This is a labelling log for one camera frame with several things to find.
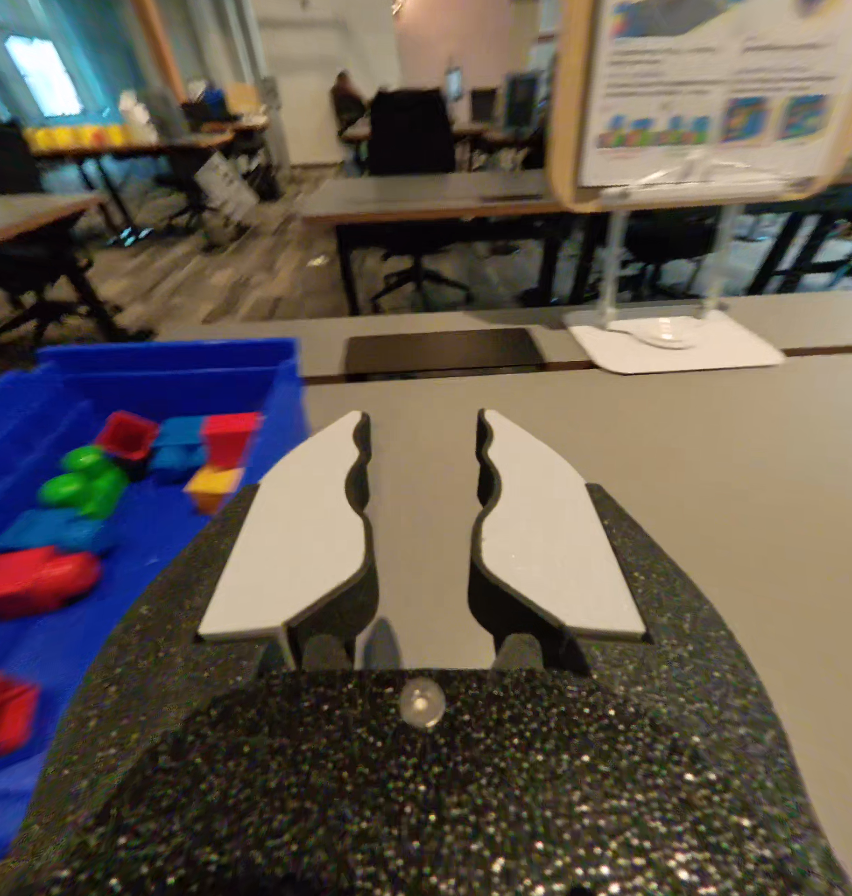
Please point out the table with yellow containers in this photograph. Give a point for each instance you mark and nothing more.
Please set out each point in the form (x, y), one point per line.
(152, 143)

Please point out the blue plastic bin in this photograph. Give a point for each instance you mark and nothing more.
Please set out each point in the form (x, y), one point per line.
(152, 371)

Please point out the black office chair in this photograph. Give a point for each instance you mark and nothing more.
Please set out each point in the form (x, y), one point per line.
(5, 157)
(412, 133)

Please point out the white leaning board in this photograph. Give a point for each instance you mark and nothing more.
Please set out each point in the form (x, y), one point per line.
(226, 185)

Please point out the row of yellow containers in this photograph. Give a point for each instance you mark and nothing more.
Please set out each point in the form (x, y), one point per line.
(68, 136)

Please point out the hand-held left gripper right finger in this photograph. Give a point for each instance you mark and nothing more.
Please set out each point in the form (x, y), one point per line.
(552, 546)

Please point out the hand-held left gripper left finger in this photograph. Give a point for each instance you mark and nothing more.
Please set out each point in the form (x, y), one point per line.
(293, 532)

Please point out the pile of coloured toy blocks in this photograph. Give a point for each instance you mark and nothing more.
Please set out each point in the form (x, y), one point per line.
(82, 483)

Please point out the long grey desk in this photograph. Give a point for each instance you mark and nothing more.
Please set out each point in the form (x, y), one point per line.
(412, 192)

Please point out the wood-edged grey table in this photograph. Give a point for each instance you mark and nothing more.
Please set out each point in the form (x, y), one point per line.
(26, 210)

